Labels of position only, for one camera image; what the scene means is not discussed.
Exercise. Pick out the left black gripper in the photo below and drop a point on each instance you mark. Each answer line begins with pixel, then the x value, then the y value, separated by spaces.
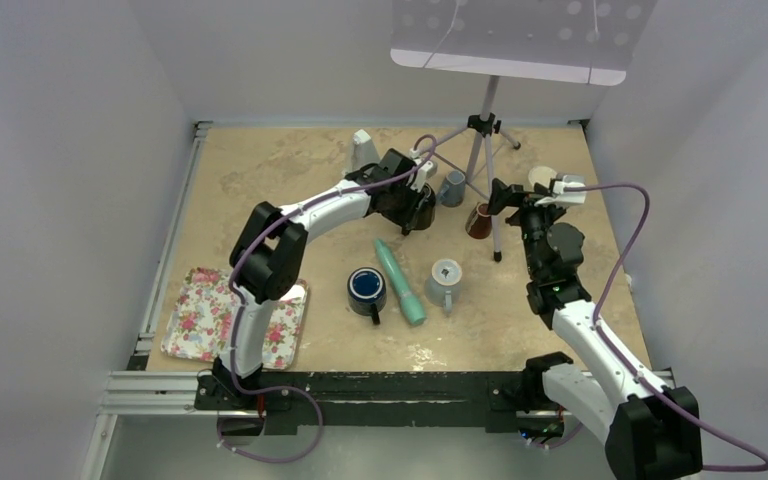
pixel 405 218

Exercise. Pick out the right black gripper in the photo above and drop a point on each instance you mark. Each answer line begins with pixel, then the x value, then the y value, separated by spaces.
pixel 514 196

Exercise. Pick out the dark blue mug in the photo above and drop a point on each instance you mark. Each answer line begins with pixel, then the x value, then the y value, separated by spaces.
pixel 367 293

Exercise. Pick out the light grey footed mug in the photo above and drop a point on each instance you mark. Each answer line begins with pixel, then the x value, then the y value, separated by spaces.
pixel 444 284

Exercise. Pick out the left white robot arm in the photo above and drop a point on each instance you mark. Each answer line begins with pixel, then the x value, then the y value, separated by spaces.
pixel 269 252

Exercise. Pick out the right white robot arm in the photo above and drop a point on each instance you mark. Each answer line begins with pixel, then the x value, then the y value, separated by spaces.
pixel 646 427

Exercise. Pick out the blue-grey mug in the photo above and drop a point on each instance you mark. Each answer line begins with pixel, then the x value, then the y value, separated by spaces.
pixel 452 190

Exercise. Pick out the brown striped mug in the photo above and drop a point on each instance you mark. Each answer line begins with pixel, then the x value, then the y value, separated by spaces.
pixel 479 222

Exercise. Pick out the white metronome-shaped object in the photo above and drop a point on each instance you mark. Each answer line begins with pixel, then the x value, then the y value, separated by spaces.
pixel 361 151

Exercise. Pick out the teal cylindrical bottle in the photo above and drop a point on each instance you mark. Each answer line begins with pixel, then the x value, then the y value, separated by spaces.
pixel 410 305

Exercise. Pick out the purple tripod stand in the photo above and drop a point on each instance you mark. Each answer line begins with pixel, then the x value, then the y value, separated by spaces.
pixel 485 125

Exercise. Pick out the floral tray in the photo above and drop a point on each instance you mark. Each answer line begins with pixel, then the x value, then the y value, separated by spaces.
pixel 199 325

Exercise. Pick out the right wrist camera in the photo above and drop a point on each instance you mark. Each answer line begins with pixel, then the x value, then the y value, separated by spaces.
pixel 562 191

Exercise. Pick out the cream mug black handle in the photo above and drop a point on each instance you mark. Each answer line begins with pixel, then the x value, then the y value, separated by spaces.
pixel 541 178

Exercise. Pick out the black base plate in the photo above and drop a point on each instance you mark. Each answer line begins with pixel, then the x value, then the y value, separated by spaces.
pixel 282 402

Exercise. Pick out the aluminium frame rail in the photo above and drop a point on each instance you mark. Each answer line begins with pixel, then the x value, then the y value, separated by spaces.
pixel 136 392

